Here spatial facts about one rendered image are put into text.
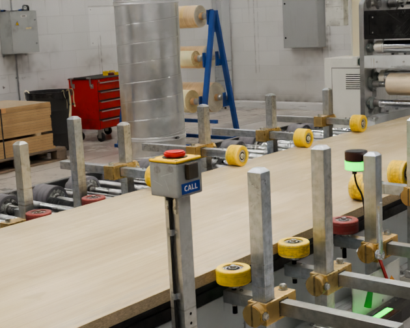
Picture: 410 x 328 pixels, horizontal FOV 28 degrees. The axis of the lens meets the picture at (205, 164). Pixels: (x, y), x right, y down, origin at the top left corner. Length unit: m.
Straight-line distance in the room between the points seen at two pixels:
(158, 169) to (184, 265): 0.19
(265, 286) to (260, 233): 0.12
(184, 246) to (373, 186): 0.75
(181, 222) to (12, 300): 0.46
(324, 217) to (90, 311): 0.60
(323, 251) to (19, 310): 0.72
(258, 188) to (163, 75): 4.31
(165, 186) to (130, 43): 4.53
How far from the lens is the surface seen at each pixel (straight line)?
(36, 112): 8.88
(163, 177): 1.50
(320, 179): 1.92
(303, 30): 12.20
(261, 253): 1.75
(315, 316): 1.77
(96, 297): 1.76
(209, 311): 1.99
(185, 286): 1.56
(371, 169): 2.14
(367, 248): 2.17
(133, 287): 1.81
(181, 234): 1.53
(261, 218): 1.73
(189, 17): 9.20
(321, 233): 1.96
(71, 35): 10.95
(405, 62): 4.64
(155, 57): 5.96
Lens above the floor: 1.47
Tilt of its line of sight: 10 degrees down
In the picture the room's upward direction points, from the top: 3 degrees counter-clockwise
